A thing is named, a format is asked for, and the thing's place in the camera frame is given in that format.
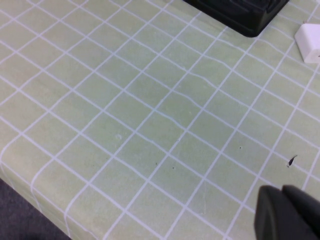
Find white USB wall charger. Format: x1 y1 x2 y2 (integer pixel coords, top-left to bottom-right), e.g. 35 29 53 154
294 23 320 64

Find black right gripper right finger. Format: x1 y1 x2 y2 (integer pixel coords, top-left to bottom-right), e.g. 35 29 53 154
282 184 320 240

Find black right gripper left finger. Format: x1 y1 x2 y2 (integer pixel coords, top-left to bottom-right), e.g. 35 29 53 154
254 185 318 240

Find black plastic drain tray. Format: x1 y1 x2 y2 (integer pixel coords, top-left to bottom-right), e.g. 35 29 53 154
183 0 291 38

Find green white-grid tablecloth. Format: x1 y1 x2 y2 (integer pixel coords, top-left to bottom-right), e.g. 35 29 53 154
0 0 320 240

